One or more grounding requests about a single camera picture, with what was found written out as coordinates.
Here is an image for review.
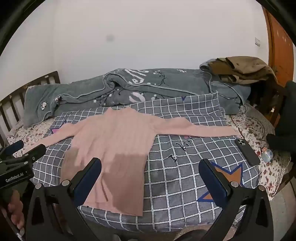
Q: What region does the small clear bottle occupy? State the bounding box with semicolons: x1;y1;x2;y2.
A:
261;148;273;163

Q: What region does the orange wooden door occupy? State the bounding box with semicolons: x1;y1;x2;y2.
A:
262;7;296;87

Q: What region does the dark wooden headboard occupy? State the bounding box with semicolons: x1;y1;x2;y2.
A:
0;71;61;146

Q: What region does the grey-green floral quilt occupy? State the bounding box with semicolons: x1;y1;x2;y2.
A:
23;68;251;129

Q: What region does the dark wooden chair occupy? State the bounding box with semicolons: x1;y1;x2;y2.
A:
248;77;287;128

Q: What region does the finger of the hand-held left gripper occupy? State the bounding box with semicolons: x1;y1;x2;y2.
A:
0;140;25;160
14;144;47;167

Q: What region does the black garment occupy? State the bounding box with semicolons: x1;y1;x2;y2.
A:
266;80;296;151

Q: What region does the grey checked star-print sheet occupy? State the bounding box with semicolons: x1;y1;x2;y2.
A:
32;91;260;232

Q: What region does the brown clothes pile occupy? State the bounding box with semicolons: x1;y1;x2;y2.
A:
209;56;278;85

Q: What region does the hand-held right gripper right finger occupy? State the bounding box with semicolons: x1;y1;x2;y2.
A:
198;159;281;241

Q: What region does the person's left hand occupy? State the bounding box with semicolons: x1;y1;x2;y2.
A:
0;190;26;235

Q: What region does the floral bed sheet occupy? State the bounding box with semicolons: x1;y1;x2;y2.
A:
7;102;292;200

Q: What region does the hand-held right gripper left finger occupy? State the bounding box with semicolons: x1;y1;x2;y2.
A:
25;157;116;241

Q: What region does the black smartphone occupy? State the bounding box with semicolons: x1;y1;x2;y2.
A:
235;138;261;167

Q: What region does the pink knitted sweater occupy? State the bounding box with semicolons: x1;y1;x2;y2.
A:
23;107;241;217

